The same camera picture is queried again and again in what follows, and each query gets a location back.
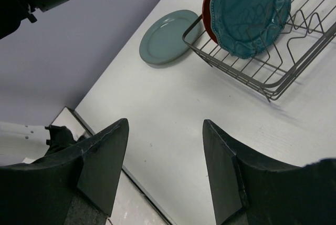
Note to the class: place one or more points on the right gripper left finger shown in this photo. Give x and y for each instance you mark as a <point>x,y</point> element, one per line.
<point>76,185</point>

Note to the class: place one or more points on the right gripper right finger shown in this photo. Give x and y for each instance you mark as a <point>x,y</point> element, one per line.
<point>248,187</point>

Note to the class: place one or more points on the light green plate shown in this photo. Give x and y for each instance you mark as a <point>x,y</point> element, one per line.
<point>163,42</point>

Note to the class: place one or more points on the teal embossed plate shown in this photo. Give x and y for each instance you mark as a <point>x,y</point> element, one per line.
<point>246,28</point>

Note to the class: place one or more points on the red plate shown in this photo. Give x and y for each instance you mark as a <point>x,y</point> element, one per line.
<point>206,17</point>

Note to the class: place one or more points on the wire dish rack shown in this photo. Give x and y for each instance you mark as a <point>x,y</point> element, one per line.
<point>309,30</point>

